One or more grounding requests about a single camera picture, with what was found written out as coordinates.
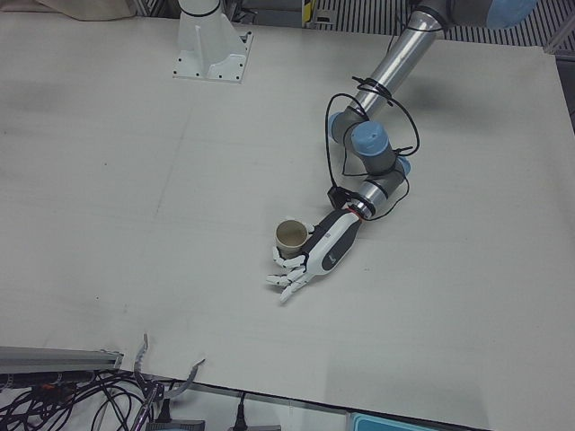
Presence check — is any grey power strip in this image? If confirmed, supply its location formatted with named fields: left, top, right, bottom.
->
left=147, top=419, right=208, bottom=431

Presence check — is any black tangled cable bundle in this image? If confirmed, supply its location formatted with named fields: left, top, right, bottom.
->
left=0, top=370, right=181, bottom=431

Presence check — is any grey curved plastic strip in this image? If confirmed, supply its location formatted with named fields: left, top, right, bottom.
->
left=133, top=332, right=154, bottom=391

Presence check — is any light blue plastic bin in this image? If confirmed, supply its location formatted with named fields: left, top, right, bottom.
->
left=351, top=411, right=495, bottom=431

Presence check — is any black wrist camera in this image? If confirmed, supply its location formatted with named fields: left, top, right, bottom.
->
left=326, top=186, right=352, bottom=210

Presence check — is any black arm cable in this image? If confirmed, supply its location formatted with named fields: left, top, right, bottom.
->
left=323, top=75, right=421, bottom=222

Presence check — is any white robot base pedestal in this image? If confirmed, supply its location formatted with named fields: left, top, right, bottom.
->
left=172, top=0, right=253, bottom=85

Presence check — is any aluminium profile post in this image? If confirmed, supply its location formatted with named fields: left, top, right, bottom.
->
left=0, top=345, right=124, bottom=374

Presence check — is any white table cover sheet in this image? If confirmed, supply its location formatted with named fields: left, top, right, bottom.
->
left=0, top=0, right=575, bottom=412

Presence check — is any beige cloth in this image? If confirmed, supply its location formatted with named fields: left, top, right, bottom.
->
left=35, top=0, right=140, bottom=22

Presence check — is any beige paper cup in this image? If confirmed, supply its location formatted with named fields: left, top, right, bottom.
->
left=274, top=218, right=312, bottom=260

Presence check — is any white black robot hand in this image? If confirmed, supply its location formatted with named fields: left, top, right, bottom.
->
left=265, top=209, right=363, bottom=305

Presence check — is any black white striped mat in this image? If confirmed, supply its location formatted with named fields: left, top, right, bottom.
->
left=390, top=24, right=558, bottom=48

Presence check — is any white curved plastic strip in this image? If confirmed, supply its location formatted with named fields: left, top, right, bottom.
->
left=168, top=357, right=207, bottom=399

